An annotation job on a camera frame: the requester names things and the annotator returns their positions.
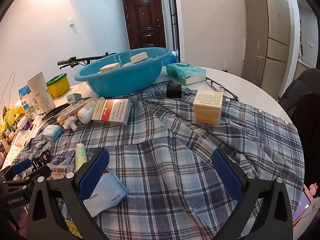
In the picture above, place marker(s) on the yellow container with green lid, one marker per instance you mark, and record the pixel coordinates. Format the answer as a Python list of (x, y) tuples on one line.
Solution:
[(58, 86)]

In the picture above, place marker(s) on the white patterned paper tube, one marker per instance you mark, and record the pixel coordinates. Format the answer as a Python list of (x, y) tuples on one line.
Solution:
[(41, 93)]

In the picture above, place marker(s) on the beige vanity cabinet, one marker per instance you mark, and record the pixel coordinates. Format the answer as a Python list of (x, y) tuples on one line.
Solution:
[(301, 70)]

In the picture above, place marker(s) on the blue plastic bag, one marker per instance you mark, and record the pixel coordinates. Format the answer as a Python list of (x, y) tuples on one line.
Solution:
[(172, 58)]

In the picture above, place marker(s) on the light blue wipes packet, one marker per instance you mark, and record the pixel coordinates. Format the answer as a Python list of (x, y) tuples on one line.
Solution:
[(107, 195)]

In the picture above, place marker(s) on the green tube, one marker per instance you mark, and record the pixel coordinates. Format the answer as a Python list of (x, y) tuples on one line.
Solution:
[(81, 156)]

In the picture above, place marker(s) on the white jar with blue label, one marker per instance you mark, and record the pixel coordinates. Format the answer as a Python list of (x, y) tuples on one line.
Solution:
[(24, 125)]

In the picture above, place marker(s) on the green tissue pack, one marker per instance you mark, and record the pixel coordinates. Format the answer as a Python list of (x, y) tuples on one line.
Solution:
[(185, 73)]

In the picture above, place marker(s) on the dark wooden door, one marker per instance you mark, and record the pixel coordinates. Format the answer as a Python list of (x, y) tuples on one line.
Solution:
[(145, 21)]

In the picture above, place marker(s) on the yellow plastic bag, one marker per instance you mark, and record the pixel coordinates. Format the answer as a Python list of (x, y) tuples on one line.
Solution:
[(12, 115)]

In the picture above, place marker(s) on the white light switch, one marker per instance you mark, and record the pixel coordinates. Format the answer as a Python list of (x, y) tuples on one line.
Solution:
[(71, 22)]

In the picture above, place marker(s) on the clear plastic box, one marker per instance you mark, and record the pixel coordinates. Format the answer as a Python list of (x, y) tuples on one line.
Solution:
[(23, 138)]

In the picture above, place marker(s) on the orange box with white label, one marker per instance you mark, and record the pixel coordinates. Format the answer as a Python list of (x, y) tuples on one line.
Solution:
[(207, 107)]

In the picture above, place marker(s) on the black eyeglasses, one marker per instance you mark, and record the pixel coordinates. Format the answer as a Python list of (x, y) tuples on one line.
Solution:
[(222, 88)]

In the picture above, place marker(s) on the yellow box with white top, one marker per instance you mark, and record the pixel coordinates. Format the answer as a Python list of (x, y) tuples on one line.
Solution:
[(110, 67)]

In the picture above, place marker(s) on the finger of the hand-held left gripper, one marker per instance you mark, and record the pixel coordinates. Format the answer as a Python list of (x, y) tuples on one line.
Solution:
[(20, 183), (22, 166)]

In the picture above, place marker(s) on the black hair clip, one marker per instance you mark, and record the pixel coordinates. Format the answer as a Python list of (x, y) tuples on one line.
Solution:
[(41, 158)]

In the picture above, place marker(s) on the small blue tissue pack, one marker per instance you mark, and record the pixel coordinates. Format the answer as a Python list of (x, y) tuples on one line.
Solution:
[(52, 133)]

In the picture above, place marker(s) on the black jacket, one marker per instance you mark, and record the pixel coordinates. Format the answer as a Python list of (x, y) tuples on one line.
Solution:
[(305, 120)]

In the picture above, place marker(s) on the black phone case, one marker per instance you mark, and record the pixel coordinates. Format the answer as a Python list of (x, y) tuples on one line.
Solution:
[(56, 111)]

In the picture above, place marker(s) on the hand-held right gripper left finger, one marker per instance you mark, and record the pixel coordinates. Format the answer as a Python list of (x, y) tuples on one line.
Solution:
[(93, 175)]

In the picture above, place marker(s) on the blue and white box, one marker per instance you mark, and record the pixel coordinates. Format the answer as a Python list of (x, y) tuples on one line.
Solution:
[(25, 97)]

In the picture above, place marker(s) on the white plug adapter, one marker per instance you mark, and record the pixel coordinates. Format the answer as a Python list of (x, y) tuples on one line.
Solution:
[(70, 123)]

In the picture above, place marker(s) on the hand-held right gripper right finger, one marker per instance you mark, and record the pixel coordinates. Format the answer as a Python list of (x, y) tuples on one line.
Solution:
[(226, 175)]

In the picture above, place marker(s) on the person's left hand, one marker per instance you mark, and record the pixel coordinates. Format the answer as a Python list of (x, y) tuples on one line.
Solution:
[(22, 221)]

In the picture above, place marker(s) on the cartoon printed bag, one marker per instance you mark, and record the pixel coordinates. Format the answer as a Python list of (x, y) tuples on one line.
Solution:
[(303, 205)]

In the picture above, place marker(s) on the gold refrigerator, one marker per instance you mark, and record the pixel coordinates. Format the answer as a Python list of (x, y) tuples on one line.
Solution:
[(275, 37)]

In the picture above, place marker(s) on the black-framed glass door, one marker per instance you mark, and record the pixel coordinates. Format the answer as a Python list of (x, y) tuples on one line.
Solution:
[(173, 17)]

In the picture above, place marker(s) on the white snack packet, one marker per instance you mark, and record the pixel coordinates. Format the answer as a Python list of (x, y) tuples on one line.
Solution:
[(58, 172)]

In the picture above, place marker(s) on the white wall pipe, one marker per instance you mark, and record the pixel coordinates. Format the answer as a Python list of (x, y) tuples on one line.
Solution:
[(244, 50)]

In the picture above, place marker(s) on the red and white carton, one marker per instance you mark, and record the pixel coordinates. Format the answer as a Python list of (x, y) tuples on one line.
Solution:
[(111, 112)]

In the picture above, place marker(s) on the clear toothbrush tube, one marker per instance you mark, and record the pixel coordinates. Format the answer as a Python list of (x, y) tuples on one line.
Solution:
[(75, 107)]

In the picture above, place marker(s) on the small black box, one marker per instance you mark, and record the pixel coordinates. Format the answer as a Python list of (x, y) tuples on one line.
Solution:
[(173, 91)]

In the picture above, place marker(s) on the blue plastic basin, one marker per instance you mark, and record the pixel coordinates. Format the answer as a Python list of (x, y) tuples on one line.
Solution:
[(112, 82)]

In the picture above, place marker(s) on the plaid shirt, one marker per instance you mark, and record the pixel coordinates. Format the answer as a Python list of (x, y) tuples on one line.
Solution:
[(175, 167)]

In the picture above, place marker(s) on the yellow packet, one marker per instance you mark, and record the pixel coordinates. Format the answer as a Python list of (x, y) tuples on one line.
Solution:
[(73, 230)]

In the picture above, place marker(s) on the white lotion bottle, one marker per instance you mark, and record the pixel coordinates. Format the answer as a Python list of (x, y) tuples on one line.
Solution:
[(86, 112)]

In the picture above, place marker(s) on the small grey box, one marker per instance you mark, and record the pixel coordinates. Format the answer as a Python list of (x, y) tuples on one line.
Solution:
[(74, 98)]

